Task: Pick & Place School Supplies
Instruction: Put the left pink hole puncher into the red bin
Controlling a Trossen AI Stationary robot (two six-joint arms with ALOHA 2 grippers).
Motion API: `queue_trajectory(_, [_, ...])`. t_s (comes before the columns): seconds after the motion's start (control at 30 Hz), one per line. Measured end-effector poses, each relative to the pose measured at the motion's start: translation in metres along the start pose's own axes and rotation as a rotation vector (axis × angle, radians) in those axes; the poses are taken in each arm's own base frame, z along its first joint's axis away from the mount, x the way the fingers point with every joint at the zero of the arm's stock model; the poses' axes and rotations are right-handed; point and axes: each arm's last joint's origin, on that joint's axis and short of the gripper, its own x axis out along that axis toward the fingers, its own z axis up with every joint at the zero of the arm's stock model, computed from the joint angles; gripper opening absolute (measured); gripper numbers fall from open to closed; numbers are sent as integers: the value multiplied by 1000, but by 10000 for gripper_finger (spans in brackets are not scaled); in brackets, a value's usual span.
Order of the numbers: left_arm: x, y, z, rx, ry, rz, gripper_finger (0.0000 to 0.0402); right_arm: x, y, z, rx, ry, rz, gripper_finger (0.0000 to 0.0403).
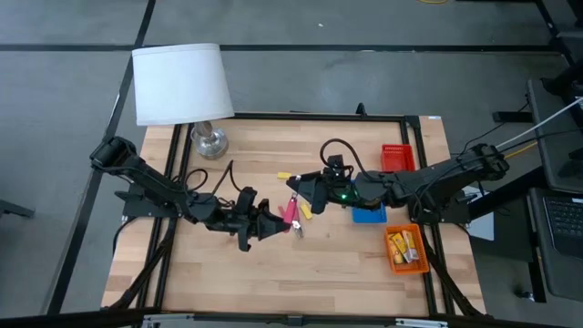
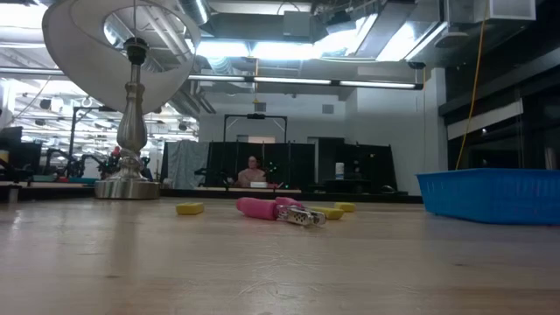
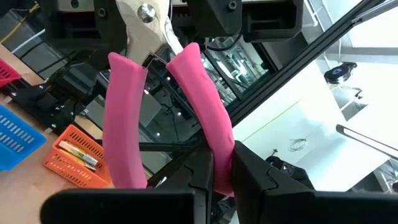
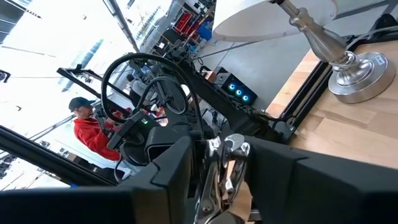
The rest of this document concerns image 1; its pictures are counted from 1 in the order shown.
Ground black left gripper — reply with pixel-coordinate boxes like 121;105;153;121
212;185;292;253

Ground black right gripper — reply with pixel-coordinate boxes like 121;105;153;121
285;165;366;216

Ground small red-handled pliers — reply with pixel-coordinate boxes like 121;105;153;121
282;192;301;227

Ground blue plastic basket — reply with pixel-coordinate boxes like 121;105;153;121
351;200;389;225

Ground red plastic basket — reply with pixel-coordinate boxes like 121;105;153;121
380;143;417;174

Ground orange plastic basket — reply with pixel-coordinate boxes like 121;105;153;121
384;222;431;277

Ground white shade table lamp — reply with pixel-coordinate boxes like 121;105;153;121
131;42;236;161

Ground white paper sheet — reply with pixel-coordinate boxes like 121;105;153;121
467;210;496;243

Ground black desk support beam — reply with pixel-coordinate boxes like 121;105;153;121
466;166;547;220

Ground grey side desk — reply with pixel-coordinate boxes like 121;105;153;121
527;77;583;302

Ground dark laptop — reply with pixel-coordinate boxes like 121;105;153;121
540;194;583;261

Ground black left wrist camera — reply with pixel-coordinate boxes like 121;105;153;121
235;185;259;212

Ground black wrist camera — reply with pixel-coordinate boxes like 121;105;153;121
235;185;259;212
326;153;346;179

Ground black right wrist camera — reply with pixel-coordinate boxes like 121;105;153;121
326;153;346;179

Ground black left wrist camera cable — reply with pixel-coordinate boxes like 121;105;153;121
183;159;243;196

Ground black aluminium table frame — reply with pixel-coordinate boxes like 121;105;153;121
102;102;486;328

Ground silver aluminium bracket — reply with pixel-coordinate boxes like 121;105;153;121
141;313;196;328
394;317;450;328

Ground thin black cable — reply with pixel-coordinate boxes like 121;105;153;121
450;103;530;157

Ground yellow cable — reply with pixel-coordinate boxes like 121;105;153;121
503;140;539;160

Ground white cable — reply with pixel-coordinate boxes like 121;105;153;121
495;97;583;149

